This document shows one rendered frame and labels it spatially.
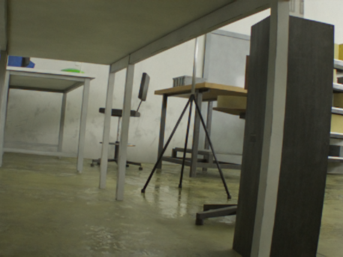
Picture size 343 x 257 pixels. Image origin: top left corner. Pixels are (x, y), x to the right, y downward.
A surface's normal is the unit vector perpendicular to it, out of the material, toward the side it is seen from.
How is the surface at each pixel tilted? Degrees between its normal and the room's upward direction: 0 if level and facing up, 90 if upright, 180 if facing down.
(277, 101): 90
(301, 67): 90
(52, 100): 90
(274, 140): 90
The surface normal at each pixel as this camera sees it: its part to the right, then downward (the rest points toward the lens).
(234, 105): -0.46, -0.04
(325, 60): 0.18, 0.01
